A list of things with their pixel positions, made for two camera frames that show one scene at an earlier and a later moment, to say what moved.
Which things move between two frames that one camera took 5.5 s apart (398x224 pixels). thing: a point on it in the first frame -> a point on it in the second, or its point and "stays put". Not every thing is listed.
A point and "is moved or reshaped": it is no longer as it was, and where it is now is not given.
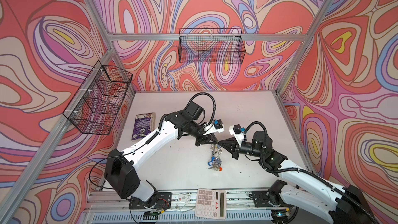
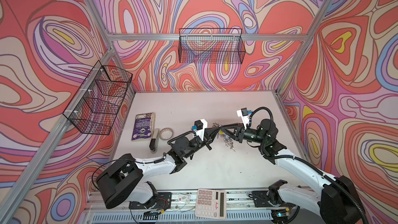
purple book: (144, 124) stays put
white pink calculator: (211, 203) stays put
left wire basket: (94, 106) stays put
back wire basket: (213, 45) stays put
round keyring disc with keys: (215, 162) is moved or reshaped
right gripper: (232, 146) -> (239, 133)
